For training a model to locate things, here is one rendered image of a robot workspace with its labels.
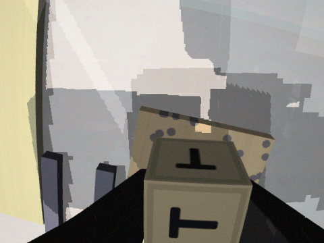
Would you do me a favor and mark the olive-brown cube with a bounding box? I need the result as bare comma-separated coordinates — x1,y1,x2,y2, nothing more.
143,138,253,243

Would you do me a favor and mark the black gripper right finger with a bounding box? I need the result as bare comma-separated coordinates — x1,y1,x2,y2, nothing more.
240,179,324,243

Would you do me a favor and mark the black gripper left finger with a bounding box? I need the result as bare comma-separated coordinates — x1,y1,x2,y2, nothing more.
28,168,146,243

